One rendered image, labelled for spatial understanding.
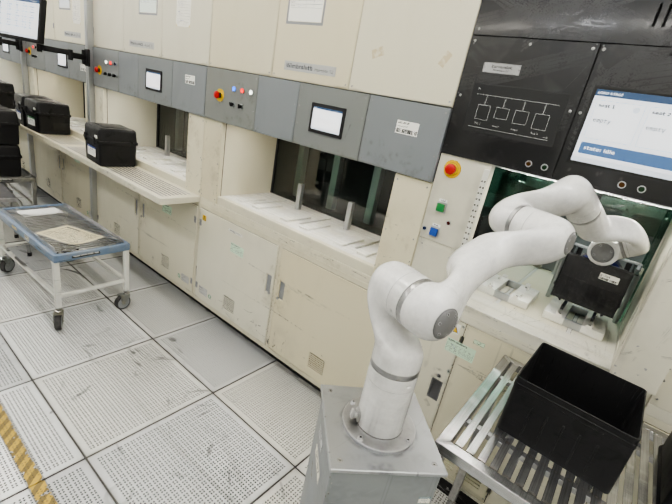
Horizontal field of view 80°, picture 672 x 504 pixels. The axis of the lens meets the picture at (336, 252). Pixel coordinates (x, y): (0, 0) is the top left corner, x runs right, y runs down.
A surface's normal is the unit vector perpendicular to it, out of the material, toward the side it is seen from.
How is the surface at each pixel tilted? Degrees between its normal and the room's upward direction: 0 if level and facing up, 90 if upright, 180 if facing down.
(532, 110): 90
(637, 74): 90
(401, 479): 90
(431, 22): 90
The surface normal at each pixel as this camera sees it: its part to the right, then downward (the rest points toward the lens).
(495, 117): -0.61, 0.17
